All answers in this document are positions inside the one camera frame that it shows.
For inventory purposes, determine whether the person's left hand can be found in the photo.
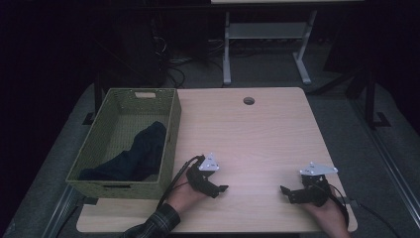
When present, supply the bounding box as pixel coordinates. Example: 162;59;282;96
164;180;211;215

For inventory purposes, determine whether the green woven basket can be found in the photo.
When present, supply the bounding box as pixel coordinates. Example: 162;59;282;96
64;87;182;200

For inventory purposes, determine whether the person's right hand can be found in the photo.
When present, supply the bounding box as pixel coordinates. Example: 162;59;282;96
303;196;353;238

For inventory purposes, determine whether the dark navy printed cloth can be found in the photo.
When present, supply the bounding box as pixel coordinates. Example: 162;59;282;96
77;120;167;182

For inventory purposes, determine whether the right hand-held gripper black cable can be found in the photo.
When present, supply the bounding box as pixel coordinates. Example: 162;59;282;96
325;182;402;238

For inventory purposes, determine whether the black metal stand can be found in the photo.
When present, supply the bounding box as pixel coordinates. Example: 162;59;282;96
343;65;392;131
82;73;104;126

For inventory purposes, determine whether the metal floor rail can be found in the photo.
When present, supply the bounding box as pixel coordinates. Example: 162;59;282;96
350;98;420;230
41;184;83;238

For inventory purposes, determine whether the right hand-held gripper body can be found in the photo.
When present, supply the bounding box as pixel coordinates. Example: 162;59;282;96
299;161;340;208

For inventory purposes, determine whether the bundle of floor cables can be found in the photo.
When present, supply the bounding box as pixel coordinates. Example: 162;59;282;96
150;36;226;88

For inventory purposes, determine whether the white metal table frame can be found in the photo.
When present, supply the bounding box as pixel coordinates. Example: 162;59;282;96
221;9;319;86

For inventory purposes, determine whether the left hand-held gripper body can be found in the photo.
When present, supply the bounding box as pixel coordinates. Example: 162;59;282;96
185;152;221;195

